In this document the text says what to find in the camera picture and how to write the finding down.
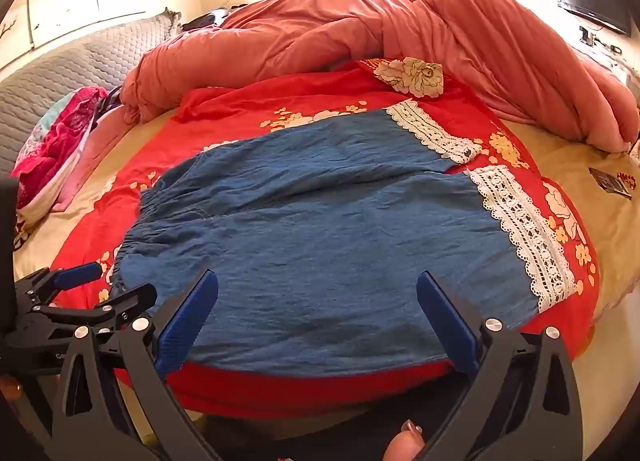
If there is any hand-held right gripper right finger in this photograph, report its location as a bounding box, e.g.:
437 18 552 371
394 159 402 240
416 270 586 461

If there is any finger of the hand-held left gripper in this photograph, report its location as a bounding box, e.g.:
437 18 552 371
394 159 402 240
15 262 103 309
30 283 158 337

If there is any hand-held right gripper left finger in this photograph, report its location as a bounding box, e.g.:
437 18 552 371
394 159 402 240
50 268 223 461

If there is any blue denim pants lace trim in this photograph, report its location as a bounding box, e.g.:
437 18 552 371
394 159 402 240
116 100 581 378

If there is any person's right hand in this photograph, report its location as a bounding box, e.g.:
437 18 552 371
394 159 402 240
382 418 427 461

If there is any pink clothes pile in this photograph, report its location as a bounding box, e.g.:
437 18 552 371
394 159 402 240
10 86 126 216

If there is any small dark card packet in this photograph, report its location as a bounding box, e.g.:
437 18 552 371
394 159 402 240
589 167 635 201

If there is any grey quilted headboard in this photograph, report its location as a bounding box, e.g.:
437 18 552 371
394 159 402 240
0 8 183 177

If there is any red floral blanket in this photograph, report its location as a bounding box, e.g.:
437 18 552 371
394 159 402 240
50 57 601 419

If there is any salmon pink duvet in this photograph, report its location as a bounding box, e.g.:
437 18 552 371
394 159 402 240
120 0 640 154

